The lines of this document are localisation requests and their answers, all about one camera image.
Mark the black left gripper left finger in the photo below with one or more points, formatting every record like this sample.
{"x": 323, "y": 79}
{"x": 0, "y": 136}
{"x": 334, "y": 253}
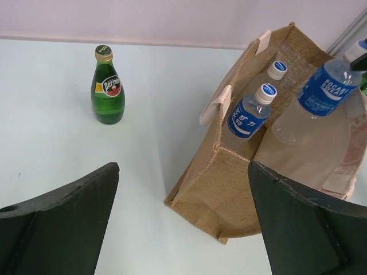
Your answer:
{"x": 61, "y": 231}

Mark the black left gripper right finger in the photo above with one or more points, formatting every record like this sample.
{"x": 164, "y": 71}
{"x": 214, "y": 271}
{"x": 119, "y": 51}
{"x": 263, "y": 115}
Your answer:
{"x": 306, "y": 231}

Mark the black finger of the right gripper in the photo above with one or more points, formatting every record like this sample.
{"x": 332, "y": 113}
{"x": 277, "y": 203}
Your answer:
{"x": 360, "y": 64}

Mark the blue cap plastic bottle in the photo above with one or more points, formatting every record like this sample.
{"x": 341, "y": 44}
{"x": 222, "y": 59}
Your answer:
{"x": 273, "y": 75}

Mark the blue label water bottle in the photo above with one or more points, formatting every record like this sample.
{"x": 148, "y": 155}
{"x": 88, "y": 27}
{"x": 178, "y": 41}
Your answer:
{"x": 247, "y": 117}

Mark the green Perrier glass bottle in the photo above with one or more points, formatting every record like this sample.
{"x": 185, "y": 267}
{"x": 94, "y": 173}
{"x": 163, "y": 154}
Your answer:
{"x": 107, "y": 93}

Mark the tan canvas jute bag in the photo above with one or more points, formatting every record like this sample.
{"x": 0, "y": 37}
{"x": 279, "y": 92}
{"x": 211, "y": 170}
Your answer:
{"x": 214, "y": 193}

